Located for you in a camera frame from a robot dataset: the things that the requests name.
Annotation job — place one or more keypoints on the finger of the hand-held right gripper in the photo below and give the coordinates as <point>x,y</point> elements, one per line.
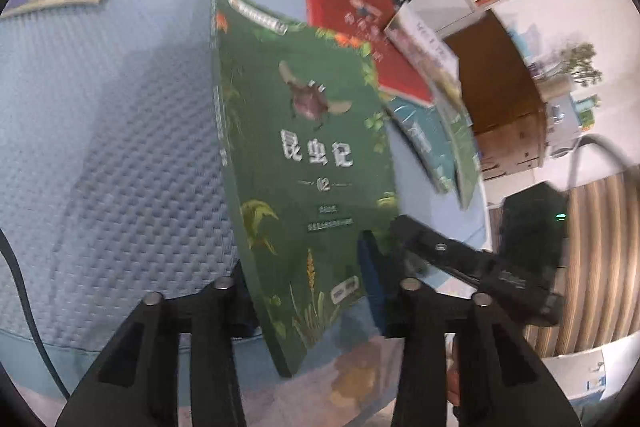
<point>440,252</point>

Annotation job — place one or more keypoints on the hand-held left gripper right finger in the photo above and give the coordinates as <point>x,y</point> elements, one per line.
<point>372,287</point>

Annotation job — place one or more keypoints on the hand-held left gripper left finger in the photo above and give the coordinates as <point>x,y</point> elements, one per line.
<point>225,307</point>

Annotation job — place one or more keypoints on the green caterpillar cover book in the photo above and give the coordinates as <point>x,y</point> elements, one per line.
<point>465,157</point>

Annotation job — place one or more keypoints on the green beetle cover book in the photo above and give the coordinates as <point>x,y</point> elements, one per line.
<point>300,157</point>

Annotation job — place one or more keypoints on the white cover book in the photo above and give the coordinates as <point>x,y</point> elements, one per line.
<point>425,47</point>

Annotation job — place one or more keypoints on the red cover book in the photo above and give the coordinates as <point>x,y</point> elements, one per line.
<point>350,17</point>

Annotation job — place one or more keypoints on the teal leafy cover book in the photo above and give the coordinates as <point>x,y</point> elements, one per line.
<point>420,137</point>

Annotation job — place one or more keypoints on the green cardboard boxes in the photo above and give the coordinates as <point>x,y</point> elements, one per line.
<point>587,112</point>

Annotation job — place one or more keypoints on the brown wooden cabinet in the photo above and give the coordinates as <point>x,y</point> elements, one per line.
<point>495,82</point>

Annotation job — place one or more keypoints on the white flat box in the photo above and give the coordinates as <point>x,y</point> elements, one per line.
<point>585,377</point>

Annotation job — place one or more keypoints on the tall vase with green plant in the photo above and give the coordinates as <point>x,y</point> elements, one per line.
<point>580,62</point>

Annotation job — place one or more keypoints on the light blue textured mat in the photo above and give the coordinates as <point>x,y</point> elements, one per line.
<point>100,132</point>

